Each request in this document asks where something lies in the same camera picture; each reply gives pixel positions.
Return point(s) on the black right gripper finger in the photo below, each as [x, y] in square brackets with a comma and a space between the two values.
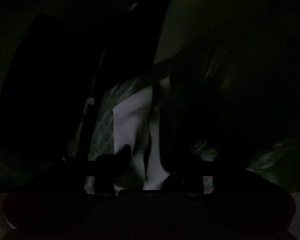
[111, 171]

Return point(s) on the white garment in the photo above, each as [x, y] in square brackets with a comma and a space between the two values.
[136, 139]

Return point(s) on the grey quilted bed cover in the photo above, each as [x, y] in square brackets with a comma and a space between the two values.
[187, 152]

